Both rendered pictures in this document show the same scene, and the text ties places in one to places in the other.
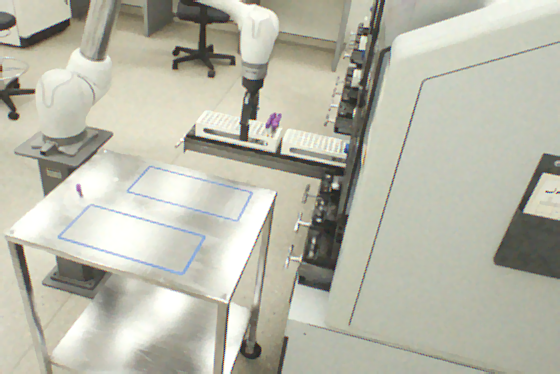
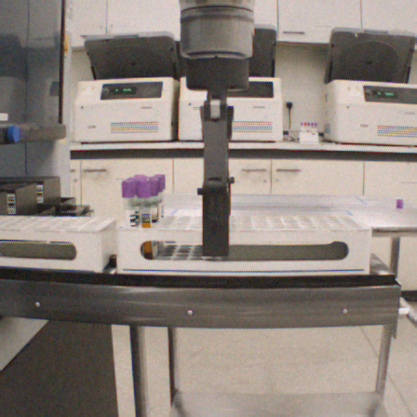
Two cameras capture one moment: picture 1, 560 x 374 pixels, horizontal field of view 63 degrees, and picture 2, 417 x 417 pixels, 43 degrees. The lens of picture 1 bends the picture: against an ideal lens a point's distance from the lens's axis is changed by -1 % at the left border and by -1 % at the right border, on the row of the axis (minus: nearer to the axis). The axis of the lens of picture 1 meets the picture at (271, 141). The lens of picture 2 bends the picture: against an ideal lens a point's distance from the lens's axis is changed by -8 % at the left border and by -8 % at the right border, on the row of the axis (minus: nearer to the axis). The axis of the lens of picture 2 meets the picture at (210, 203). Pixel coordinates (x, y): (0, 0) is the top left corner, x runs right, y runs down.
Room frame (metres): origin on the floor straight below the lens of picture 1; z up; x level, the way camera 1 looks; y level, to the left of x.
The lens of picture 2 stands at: (2.10, 0.00, 0.98)
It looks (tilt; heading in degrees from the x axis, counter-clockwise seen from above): 8 degrees down; 173
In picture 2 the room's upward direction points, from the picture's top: straight up
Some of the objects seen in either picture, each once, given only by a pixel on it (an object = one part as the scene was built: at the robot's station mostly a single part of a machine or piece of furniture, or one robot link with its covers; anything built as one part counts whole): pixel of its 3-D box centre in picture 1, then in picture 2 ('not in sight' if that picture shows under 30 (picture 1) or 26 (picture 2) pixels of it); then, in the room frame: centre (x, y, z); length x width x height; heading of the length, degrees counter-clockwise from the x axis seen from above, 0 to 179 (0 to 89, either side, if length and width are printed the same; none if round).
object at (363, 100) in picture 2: not in sight; (372, 87); (-0.99, 1.34, 1.25); 0.62 x 0.56 x 0.69; 170
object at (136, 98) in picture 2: not in sight; (131, 87); (-1.22, -0.08, 1.22); 0.62 x 0.56 x 0.64; 169
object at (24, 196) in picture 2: not in sight; (22, 202); (1.08, -0.24, 0.85); 0.12 x 0.02 x 0.06; 170
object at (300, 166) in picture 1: (273, 153); (135, 290); (1.42, -0.01, 0.78); 0.73 x 0.14 x 0.09; 81
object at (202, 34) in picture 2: (254, 67); (217, 37); (1.44, 0.09, 1.09); 0.09 x 0.09 x 0.06
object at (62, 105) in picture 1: (61, 100); not in sight; (1.46, 0.77, 0.87); 0.18 x 0.16 x 0.22; 176
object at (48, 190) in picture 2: (338, 240); (48, 192); (0.93, -0.21, 0.85); 0.12 x 0.02 x 0.06; 170
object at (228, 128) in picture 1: (239, 131); (244, 247); (1.44, 0.12, 0.84); 0.30 x 0.10 x 0.06; 81
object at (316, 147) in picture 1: (324, 151); (5, 245); (1.39, -0.19, 0.83); 0.30 x 0.10 x 0.06; 81
